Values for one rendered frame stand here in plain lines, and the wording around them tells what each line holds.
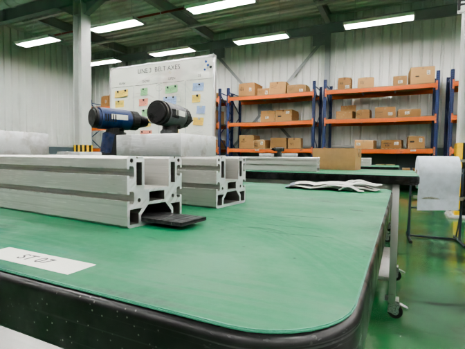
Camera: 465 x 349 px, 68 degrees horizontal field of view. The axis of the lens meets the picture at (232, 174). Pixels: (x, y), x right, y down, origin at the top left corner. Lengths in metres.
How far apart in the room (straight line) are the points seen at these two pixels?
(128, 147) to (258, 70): 11.52
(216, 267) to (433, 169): 3.80
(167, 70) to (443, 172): 3.11
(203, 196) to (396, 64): 10.78
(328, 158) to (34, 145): 2.10
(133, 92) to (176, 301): 4.29
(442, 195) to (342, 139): 7.26
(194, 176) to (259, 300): 0.40
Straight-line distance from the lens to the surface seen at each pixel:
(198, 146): 0.65
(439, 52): 11.33
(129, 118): 1.06
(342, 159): 2.52
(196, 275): 0.26
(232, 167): 0.63
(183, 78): 4.06
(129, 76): 4.56
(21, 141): 0.71
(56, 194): 0.53
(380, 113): 10.08
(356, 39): 11.55
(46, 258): 0.33
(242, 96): 10.95
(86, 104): 9.37
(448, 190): 4.08
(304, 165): 2.13
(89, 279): 0.27
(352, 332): 0.22
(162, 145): 0.63
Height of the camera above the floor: 0.87
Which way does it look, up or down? 3 degrees down
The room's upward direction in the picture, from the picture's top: 1 degrees clockwise
